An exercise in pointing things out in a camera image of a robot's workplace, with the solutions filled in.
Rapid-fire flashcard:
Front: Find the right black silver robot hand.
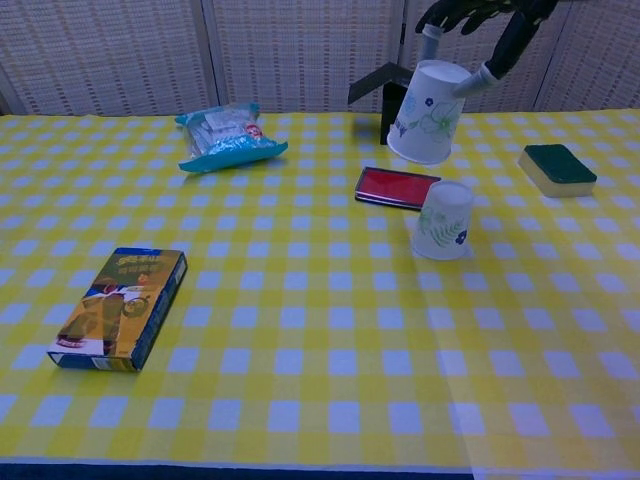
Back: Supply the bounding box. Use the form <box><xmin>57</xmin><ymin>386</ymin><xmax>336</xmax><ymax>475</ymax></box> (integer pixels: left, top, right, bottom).
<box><xmin>415</xmin><ymin>0</ymin><xmax>559</xmax><ymax>99</ymax></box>

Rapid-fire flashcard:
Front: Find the red stamp pad black case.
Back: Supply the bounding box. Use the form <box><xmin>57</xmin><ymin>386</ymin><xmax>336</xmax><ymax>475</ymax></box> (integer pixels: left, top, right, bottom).
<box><xmin>354</xmin><ymin>167</ymin><xmax>442</xmax><ymax>212</ymax></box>

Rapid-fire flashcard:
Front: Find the orange blue cookie box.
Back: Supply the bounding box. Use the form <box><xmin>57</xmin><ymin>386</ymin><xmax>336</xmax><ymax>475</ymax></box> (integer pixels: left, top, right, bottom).
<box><xmin>47</xmin><ymin>247</ymin><xmax>189</xmax><ymax>373</ymax></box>

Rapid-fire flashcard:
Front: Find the white paper cup flower print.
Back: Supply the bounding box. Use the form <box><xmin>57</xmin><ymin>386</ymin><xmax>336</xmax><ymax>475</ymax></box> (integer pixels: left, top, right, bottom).
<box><xmin>387</xmin><ymin>59</ymin><xmax>474</xmax><ymax>166</ymax></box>

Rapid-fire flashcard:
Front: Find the woven folding screen panel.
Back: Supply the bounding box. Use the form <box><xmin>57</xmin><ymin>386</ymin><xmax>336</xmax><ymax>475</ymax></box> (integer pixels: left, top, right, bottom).
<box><xmin>202</xmin><ymin>0</ymin><xmax>407</xmax><ymax>114</ymax></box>
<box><xmin>398</xmin><ymin>0</ymin><xmax>569</xmax><ymax>114</ymax></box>
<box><xmin>532</xmin><ymin>0</ymin><xmax>640</xmax><ymax>112</ymax></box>
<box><xmin>0</xmin><ymin>0</ymin><xmax>224</xmax><ymax>117</ymax></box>

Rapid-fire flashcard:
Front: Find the teal snack bag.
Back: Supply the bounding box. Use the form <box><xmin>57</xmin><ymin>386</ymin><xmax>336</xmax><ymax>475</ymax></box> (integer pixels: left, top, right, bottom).
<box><xmin>174</xmin><ymin>102</ymin><xmax>290</xmax><ymax>174</ymax></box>

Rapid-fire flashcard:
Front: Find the yellow white checkered tablecloth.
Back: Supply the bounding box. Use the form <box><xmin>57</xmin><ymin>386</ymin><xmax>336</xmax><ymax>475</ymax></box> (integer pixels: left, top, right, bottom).
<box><xmin>0</xmin><ymin>110</ymin><xmax>475</xmax><ymax>471</ymax></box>
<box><xmin>379</xmin><ymin>107</ymin><xmax>640</xmax><ymax>480</ymax></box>

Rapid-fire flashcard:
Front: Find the green yellow sponge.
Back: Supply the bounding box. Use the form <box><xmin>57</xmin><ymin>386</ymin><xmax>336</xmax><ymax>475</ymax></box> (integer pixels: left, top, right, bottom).
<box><xmin>517</xmin><ymin>143</ymin><xmax>599</xmax><ymax>199</ymax></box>

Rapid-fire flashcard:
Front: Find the white paper cup fern print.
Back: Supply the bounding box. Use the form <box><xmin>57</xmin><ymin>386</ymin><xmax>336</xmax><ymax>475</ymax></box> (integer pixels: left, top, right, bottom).
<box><xmin>410</xmin><ymin>180</ymin><xmax>475</xmax><ymax>262</ymax></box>

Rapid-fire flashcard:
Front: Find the open black cardboard box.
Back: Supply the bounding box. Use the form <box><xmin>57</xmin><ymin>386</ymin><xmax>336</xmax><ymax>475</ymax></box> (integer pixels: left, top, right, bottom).
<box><xmin>348</xmin><ymin>62</ymin><xmax>416</xmax><ymax>146</ymax></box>

